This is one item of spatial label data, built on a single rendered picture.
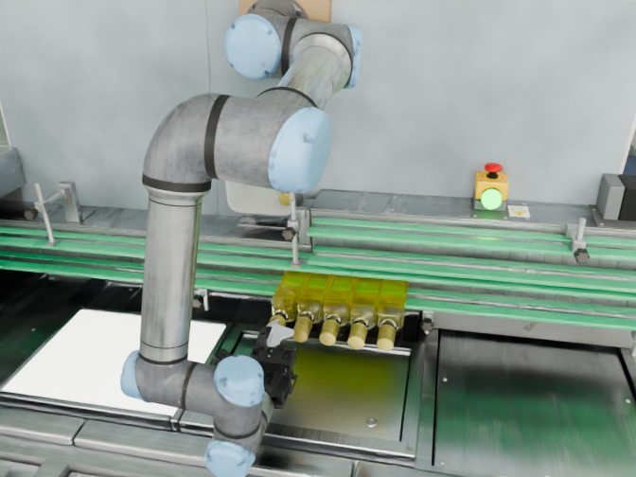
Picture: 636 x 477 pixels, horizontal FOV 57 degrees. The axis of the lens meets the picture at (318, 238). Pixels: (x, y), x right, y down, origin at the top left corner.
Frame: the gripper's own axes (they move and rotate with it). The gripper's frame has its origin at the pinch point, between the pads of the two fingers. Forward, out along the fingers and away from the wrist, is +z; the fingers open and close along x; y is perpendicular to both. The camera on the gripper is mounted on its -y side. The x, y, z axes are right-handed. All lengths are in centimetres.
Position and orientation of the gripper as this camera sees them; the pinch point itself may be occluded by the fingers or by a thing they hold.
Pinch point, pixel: (273, 331)
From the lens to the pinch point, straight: 124.1
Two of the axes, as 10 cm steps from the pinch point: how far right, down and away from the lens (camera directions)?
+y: 9.8, 0.7, -2.0
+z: 2.1, -4.6, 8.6
